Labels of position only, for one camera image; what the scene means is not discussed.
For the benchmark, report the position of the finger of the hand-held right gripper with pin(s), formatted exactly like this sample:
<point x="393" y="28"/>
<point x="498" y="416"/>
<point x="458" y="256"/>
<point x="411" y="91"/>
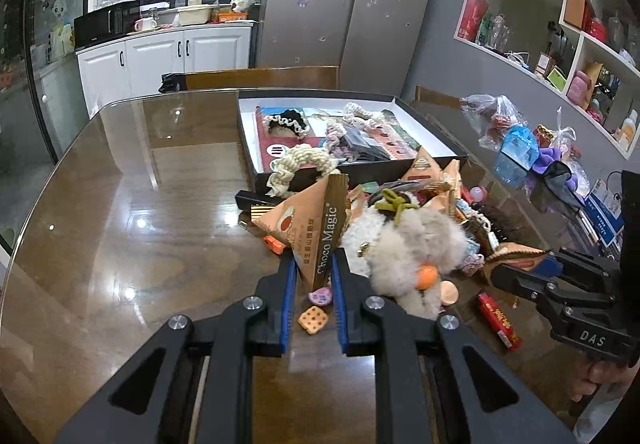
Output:
<point x="515" y="278"/>
<point x="547" y="266"/>

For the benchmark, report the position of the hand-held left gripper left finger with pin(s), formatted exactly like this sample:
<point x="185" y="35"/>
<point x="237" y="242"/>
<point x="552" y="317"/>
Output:
<point x="287" y="304"/>

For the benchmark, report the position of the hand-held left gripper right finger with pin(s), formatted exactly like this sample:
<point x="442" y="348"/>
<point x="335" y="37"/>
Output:
<point x="337" y="304"/>

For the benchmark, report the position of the triangular snack packet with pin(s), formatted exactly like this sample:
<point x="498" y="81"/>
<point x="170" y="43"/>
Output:
<point x="425" y="168"/>
<point x="510" y="254"/>
<point x="452" y="184"/>
<point x="285" y="224"/>

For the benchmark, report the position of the brown fluffy hair claw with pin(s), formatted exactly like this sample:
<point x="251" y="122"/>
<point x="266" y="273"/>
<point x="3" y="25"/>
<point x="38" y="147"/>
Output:
<point x="507" y="224"/>

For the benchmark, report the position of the white fleece hair clip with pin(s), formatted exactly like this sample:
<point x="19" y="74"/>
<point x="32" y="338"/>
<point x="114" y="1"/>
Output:
<point x="360" y="234"/>

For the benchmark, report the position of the brown stick snack packet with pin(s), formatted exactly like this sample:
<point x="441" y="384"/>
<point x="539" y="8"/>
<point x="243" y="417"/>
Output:
<point x="327" y="229"/>

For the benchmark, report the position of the beige fluffy plush clip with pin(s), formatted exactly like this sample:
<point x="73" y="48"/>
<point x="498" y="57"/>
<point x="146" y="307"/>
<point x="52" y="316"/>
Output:
<point x="420" y="244"/>

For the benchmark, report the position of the black shallow box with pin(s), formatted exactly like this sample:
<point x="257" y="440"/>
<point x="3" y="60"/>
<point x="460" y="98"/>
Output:
<point x="372" y="171"/>

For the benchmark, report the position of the cream braided scrunchie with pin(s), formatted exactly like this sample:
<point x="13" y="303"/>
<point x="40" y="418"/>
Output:
<point x="300" y="161"/>

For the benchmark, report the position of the purple scrunchie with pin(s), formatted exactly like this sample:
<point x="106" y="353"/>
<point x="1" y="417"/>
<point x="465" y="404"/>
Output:
<point x="335" y="143"/>

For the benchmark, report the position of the black plastic packet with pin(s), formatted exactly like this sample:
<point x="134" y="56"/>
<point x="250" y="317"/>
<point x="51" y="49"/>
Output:
<point x="367" y="143"/>

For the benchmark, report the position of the black lace-trimmed scrunchie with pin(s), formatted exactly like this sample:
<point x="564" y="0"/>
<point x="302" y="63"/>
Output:
<point x="287" y="118"/>

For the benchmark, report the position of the white scrunchie with charm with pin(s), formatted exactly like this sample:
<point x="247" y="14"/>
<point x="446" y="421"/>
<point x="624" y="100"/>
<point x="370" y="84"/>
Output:
<point x="350" y="108"/>

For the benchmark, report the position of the person's right hand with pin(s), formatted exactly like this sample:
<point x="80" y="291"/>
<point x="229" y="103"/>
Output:
<point x="602" y="376"/>

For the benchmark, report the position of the pink heart hair clip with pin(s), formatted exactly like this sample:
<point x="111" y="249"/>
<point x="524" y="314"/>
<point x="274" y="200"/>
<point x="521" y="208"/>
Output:
<point x="320" y="296"/>

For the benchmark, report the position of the biscuit shaped hair clip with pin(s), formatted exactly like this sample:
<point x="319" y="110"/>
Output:
<point x="313" y="320"/>

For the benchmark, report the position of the red snack packet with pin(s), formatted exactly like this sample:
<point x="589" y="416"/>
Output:
<point x="500" y="324"/>

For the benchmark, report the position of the small orange hair clip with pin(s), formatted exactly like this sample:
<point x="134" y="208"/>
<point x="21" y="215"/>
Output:
<point x="274" y="244"/>

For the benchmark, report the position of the peach round hair clip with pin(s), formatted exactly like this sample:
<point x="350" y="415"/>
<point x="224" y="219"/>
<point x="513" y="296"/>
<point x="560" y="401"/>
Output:
<point x="450" y="294"/>

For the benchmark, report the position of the blue white medicine box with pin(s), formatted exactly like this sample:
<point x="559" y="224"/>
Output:
<point x="602" y="211"/>

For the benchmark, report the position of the dark grey cloth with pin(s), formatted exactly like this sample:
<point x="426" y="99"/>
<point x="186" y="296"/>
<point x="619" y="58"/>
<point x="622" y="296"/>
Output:
<point x="555" y="186"/>

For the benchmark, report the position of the pink round bead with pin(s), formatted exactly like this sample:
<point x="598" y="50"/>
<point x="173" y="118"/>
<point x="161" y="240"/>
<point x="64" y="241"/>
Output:
<point x="477" y="194"/>

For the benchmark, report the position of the purple cloth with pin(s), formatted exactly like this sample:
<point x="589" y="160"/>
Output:
<point x="545" y="158"/>

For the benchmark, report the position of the blue tissue pack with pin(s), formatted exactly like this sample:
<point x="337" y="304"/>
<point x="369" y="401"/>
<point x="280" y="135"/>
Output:
<point x="515" y="153"/>

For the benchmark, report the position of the knotted clear plastic bag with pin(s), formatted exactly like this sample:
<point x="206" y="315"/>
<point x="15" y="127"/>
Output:
<point x="565" y="143"/>

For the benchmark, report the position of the wooden desk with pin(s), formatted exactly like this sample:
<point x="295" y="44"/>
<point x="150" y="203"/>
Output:
<point x="150" y="249"/>

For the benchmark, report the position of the plastic bag with dark contents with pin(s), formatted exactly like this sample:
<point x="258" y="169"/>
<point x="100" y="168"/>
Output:
<point x="492" y="116"/>

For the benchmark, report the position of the wooden chair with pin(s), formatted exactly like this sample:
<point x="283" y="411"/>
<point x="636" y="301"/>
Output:
<point x="260" y="78"/>
<point x="435" y="96"/>

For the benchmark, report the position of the red gift box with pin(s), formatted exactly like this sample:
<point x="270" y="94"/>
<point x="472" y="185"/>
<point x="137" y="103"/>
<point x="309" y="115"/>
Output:
<point x="472" y="16"/>

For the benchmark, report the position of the white base cabinet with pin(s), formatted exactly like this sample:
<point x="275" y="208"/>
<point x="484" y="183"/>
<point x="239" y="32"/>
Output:
<point x="150" y="63"/>

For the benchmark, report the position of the orange food box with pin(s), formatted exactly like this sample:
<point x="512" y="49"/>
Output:
<point x="232" y="16"/>

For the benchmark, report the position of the cream plastic basin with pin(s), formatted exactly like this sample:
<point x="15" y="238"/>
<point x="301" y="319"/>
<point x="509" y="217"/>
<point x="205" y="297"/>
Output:
<point x="187" y="16"/>

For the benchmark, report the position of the white mug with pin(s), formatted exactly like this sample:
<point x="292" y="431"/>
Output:
<point x="145" y="24"/>

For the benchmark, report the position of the black microwave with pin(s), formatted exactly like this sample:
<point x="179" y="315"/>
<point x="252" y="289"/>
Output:
<point x="100" y="26"/>

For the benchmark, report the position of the glass sliding door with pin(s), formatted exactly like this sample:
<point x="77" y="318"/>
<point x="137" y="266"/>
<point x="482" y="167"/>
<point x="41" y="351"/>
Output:
<point x="30" y="73"/>

